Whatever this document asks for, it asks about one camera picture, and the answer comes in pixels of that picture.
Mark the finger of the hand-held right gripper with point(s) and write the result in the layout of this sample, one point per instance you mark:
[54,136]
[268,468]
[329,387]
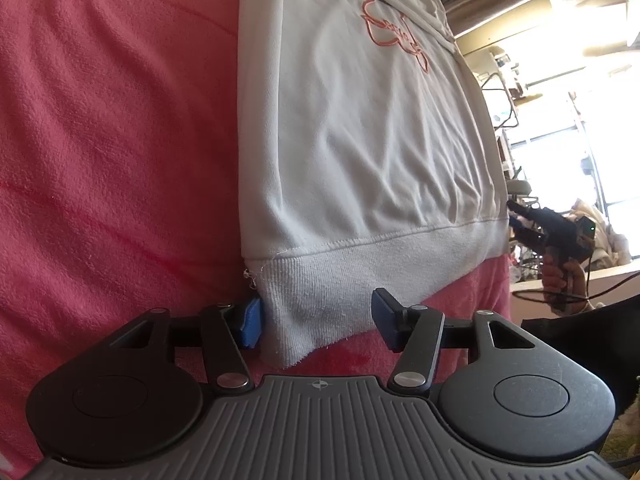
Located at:
[527,236]
[525,210]

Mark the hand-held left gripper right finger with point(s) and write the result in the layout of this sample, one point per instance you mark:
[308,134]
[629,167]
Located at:
[382,315]

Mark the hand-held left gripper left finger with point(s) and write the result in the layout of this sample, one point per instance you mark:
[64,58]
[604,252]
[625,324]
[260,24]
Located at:
[252,322]

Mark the white sweatshirt with bear outline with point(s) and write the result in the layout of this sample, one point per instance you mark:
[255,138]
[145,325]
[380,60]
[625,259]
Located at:
[350,135]

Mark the person's right hand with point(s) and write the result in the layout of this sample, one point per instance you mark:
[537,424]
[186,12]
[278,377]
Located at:
[549,280]

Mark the cluttered metal rack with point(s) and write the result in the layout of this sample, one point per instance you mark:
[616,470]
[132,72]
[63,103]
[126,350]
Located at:
[507,110]

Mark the person's black clothing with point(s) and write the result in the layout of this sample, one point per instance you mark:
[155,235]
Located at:
[590,350]

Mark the pink floral blanket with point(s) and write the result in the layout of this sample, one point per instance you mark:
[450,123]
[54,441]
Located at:
[100,160]

